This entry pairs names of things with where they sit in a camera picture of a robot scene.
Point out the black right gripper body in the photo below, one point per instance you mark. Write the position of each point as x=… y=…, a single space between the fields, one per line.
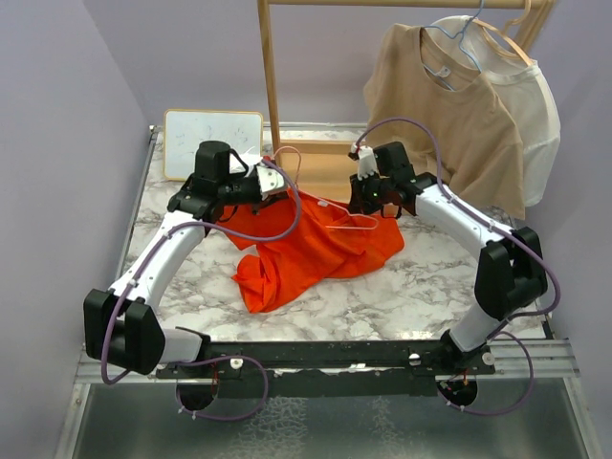
x=379 y=193

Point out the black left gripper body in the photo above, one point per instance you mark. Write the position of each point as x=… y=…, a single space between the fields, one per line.
x=240 y=191

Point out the orange t-shirt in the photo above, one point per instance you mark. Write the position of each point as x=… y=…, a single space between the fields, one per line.
x=328 y=242

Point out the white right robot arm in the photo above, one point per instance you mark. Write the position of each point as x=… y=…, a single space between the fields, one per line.
x=509 y=276

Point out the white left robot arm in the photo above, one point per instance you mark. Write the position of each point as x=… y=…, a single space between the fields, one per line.
x=122 y=330

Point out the beige t-shirt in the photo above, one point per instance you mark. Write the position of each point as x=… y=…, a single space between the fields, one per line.
x=466 y=137

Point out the white t-shirt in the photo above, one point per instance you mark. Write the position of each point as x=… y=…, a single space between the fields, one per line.
x=526 y=95

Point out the wooden hanger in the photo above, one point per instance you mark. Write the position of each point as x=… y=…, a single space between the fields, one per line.
x=499 y=40

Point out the wooden clothes rack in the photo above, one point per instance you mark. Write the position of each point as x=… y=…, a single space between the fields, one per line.
x=524 y=35

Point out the small whiteboard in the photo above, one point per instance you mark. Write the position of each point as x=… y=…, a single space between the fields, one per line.
x=185 y=129

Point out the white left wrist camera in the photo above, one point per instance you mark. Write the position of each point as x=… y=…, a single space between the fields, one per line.
x=269 y=180

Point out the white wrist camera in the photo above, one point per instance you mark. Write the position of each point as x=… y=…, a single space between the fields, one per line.
x=269 y=180
x=367 y=165

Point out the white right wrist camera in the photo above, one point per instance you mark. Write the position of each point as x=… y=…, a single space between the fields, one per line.
x=367 y=165

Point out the aluminium table frame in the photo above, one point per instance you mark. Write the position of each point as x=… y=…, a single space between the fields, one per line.
x=121 y=326

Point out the blue wire hanger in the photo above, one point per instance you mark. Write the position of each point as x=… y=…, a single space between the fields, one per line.
x=459 y=38

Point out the black mounting rail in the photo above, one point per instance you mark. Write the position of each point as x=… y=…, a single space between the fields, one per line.
x=313 y=369

